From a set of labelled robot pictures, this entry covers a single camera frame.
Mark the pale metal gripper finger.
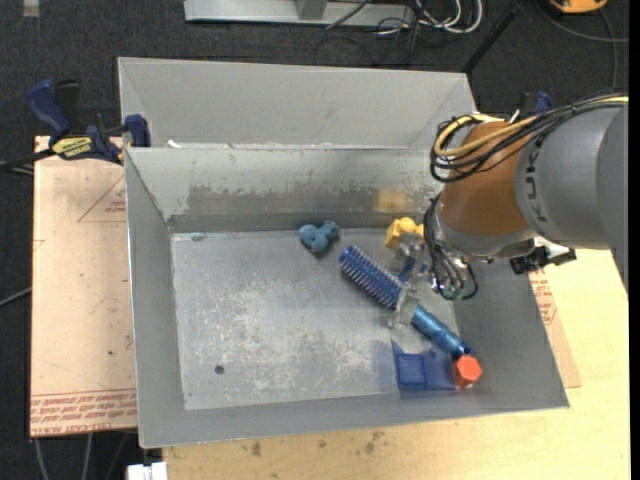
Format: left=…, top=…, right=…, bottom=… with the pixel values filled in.
left=386, top=305, right=418, bottom=330
left=397, top=285, right=425, bottom=315

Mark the yellow toy figure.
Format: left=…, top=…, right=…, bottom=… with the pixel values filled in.
left=383, top=216, right=426, bottom=250

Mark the blue hair brush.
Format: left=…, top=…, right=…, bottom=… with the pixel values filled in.
left=338, top=244, right=474, bottom=357

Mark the blue square block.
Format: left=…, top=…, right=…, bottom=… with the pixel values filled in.
left=390, top=338, right=457, bottom=393

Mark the orange hexagonal block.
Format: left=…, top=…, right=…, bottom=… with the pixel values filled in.
left=452, top=354, right=484, bottom=390

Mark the blue toy animal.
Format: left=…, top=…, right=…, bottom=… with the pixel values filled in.
left=298, top=219, right=342, bottom=259

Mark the grey metal bin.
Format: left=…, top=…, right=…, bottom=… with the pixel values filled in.
left=117, top=56, right=571, bottom=450

